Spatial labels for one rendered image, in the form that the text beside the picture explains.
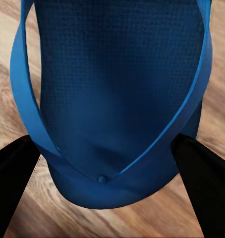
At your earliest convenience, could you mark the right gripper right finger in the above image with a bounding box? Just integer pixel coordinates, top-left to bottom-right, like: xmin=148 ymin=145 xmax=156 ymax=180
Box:
xmin=170 ymin=133 xmax=225 ymax=238

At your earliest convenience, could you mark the sandal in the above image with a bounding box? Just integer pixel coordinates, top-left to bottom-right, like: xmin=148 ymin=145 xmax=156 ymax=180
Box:
xmin=10 ymin=0 xmax=213 ymax=209

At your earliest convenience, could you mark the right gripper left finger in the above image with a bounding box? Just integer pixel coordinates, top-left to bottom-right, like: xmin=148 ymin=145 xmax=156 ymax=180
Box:
xmin=0 ymin=134 xmax=41 ymax=238

